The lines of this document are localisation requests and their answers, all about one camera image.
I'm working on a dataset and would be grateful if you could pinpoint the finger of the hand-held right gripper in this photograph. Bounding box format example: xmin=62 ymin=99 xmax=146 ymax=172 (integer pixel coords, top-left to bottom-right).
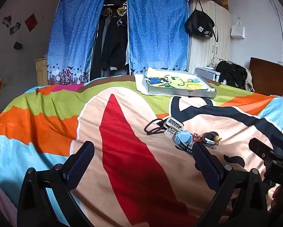
xmin=270 ymin=134 xmax=283 ymax=150
xmin=249 ymin=138 xmax=277 ymax=158

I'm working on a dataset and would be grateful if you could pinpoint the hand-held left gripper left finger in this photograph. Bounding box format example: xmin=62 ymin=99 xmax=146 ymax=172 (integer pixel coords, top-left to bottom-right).
xmin=17 ymin=141 xmax=95 ymax=227

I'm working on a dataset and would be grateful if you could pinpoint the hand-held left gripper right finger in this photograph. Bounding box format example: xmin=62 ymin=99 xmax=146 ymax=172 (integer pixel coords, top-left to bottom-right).
xmin=192 ymin=142 xmax=278 ymax=227

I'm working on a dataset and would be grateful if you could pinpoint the blue wristwatch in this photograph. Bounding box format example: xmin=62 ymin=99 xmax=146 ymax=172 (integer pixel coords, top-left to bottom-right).
xmin=174 ymin=130 xmax=194 ymax=157

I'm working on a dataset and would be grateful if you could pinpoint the white beaded bracelet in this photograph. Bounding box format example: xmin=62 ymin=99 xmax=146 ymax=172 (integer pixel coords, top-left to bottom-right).
xmin=162 ymin=117 xmax=185 ymax=138

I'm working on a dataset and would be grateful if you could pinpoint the dark bead necklace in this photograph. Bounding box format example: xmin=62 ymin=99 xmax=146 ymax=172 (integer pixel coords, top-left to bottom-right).
xmin=144 ymin=117 xmax=167 ymax=136

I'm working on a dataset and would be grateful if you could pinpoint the grey tray with cartoon picture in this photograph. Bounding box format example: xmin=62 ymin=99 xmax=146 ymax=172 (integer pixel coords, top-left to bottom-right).
xmin=144 ymin=68 xmax=218 ymax=98

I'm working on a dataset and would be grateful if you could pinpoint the colourful printed blanket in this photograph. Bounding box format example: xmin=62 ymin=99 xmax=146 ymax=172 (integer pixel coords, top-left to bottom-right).
xmin=0 ymin=74 xmax=283 ymax=227

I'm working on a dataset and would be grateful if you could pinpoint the brown wooden headboard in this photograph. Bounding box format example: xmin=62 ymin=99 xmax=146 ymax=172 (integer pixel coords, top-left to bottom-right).
xmin=249 ymin=57 xmax=283 ymax=98

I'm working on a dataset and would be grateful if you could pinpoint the black clothes pile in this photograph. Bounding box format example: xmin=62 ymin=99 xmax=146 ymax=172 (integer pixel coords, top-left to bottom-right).
xmin=215 ymin=60 xmax=255 ymax=92

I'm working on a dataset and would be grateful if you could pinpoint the pink cloth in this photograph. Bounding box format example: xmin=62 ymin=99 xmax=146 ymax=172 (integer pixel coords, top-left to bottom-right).
xmin=0 ymin=179 xmax=18 ymax=227

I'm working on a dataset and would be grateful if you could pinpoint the white storage box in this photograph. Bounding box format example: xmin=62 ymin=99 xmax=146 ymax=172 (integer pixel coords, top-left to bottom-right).
xmin=195 ymin=67 xmax=221 ymax=82

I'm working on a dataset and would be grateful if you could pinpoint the small wooden cabinet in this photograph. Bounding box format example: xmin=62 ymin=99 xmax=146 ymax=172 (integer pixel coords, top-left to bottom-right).
xmin=35 ymin=58 xmax=49 ymax=86

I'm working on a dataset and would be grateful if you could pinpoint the white paper sheet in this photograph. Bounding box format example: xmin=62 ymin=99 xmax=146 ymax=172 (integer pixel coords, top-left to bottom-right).
xmin=135 ymin=74 xmax=156 ymax=95

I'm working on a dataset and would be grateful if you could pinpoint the cream wooden wardrobe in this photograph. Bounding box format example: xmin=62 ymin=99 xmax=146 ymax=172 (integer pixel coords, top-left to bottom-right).
xmin=187 ymin=0 xmax=232 ymax=76

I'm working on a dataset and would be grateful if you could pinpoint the white paper bag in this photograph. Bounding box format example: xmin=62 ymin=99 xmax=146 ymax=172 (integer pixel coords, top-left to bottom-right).
xmin=231 ymin=19 xmax=245 ymax=39

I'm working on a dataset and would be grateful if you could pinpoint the black hanging jacket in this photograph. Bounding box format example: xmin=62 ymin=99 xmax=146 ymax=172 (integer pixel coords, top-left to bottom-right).
xmin=101 ymin=16 xmax=128 ymax=71

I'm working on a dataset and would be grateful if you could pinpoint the blue dotted fabric wardrobe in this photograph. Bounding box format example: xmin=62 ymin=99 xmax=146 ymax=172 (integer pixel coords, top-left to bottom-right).
xmin=47 ymin=0 xmax=190 ymax=86

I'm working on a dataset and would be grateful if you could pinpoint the black drawstring bag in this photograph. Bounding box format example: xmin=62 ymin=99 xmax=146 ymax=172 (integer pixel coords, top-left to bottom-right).
xmin=184 ymin=0 xmax=219 ymax=42

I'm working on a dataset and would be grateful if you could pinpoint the red paper wall decoration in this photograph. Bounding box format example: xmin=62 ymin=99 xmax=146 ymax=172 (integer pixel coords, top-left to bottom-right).
xmin=25 ymin=14 xmax=38 ymax=32

